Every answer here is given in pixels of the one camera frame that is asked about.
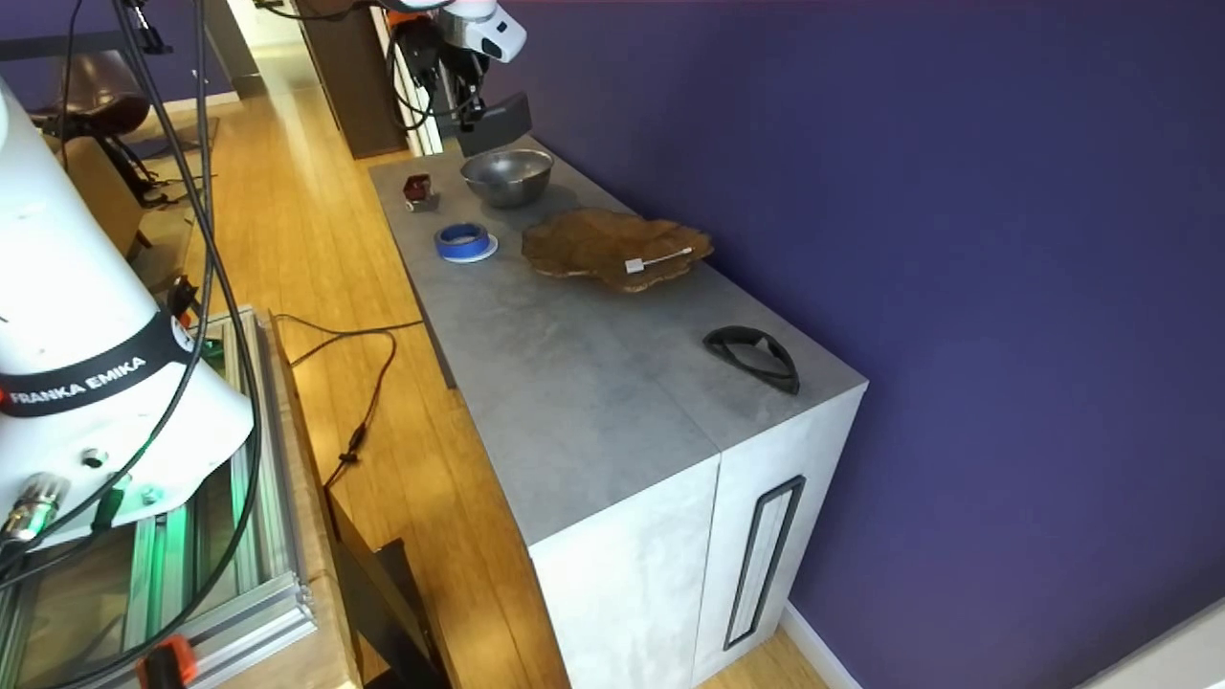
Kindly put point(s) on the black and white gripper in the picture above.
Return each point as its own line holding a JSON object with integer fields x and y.
{"x": 445, "y": 52}

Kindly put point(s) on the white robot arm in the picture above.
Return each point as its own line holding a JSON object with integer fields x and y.
{"x": 110, "y": 405}

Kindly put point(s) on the silver metal bowl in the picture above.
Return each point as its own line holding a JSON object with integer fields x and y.
{"x": 511, "y": 178}

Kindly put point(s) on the small dark red object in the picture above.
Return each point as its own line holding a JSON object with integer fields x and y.
{"x": 418, "y": 192}

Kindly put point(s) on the blue tape roll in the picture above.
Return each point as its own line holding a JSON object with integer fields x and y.
{"x": 466, "y": 242}

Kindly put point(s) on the brown wooden tray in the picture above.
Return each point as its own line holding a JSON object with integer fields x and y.
{"x": 594, "y": 247}

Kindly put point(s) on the small white marker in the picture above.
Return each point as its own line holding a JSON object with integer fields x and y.
{"x": 634, "y": 264}

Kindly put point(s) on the dark round chair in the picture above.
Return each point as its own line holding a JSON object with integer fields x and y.
{"x": 103, "y": 101}

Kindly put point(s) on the grey concrete cabinet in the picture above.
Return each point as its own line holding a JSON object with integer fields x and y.
{"x": 659, "y": 490}

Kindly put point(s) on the black curved handle object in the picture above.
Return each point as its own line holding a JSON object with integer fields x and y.
{"x": 757, "y": 353}

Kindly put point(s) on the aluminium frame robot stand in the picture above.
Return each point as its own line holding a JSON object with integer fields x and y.
{"x": 191, "y": 599}

